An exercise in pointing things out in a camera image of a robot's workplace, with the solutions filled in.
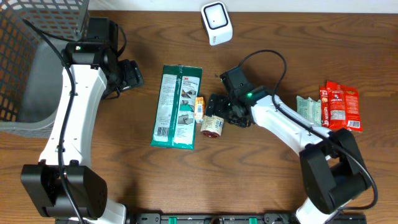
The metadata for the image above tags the white barcode scanner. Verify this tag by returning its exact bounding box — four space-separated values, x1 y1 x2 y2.
201 1 233 46

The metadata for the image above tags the red snack packet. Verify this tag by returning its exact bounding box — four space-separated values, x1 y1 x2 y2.
326 81 363 133

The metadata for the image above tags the light teal wipes pack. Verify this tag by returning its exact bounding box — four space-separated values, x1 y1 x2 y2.
296 96 322 126

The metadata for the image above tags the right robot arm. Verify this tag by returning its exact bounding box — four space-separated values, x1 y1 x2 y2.
205 67 374 223

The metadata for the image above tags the narrow red stick packet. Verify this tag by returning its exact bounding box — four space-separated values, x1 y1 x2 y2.
320 86 330 128

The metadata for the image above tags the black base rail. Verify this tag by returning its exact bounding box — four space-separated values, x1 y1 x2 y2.
127 212 368 224

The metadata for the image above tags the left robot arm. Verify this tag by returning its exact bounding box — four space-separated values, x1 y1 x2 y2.
21 17 144 224

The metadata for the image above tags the small orange white carton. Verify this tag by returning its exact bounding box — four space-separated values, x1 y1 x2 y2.
194 96 205 123

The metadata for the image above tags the green lid jar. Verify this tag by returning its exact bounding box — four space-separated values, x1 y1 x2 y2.
200 115 224 138

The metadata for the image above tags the green white packet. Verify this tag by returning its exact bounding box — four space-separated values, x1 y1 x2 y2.
150 65 203 150

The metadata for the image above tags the grey plastic mesh basket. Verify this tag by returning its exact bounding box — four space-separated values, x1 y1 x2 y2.
1 0 90 138

